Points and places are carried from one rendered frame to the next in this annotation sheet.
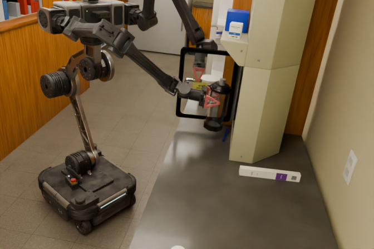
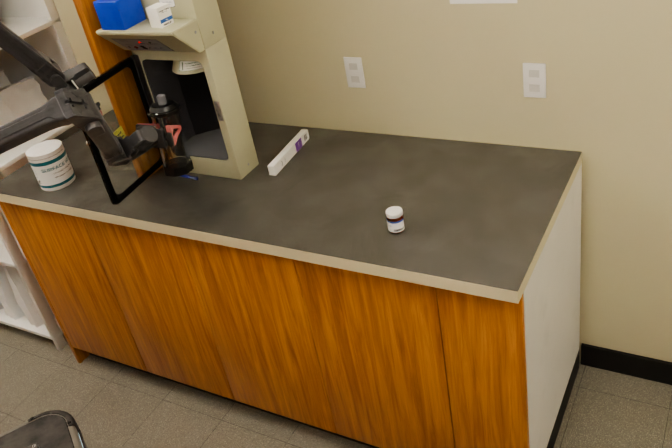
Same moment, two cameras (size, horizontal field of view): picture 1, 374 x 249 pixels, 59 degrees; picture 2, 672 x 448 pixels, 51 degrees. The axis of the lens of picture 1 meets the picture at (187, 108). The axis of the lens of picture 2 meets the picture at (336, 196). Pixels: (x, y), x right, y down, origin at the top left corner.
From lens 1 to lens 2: 1.56 m
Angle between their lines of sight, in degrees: 55
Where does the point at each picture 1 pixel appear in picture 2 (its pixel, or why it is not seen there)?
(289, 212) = (351, 152)
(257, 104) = (233, 87)
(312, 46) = not seen: hidden behind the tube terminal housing
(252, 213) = (343, 174)
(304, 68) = not seen: hidden behind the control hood
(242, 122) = (232, 120)
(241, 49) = (194, 30)
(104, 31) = (76, 105)
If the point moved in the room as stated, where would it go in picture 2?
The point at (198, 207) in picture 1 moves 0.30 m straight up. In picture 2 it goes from (318, 210) to (299, 122)
